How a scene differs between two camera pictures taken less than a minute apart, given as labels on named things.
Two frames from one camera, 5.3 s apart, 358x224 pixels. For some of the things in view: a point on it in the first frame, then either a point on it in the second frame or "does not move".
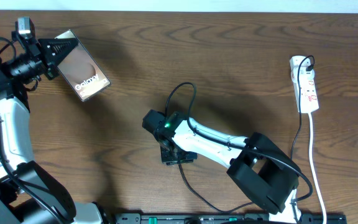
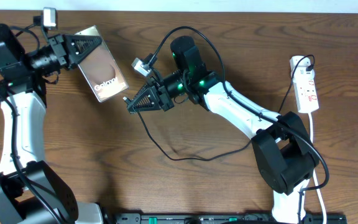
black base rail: (221, 218) does not move
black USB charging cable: (196, 190) → (243, 145)
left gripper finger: (55, 50) → (77, 46)
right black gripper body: (176, 156) → (173, 86)
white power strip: (308, 101) does not move
